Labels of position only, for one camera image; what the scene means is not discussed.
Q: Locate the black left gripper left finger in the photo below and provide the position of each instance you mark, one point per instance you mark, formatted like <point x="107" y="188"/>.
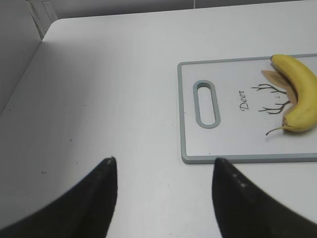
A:
<point x="85" y="211"/>

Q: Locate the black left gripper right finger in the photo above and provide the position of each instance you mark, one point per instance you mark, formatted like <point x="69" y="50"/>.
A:
<point x="243" y="210"/>

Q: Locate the yellow banana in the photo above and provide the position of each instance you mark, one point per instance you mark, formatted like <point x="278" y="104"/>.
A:
<point x="303" y="116"/>

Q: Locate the white grey-rimmed cutting board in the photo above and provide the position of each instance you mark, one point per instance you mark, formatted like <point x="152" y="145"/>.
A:
<point x="233" y="108"/>

